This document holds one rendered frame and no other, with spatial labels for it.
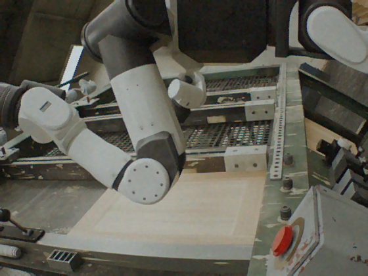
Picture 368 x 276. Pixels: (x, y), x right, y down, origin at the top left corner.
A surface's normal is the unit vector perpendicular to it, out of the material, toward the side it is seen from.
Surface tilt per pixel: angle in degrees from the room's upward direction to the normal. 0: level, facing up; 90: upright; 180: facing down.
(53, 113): 94
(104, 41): 68
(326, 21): 90
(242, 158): 90
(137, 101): 90
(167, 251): 58
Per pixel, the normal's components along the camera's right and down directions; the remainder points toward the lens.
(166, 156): -0.15, 0.07
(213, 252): -0.18, -0.93
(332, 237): 0.35, -0.82
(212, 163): -0.28, 0.37
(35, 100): 0.22, -0.45
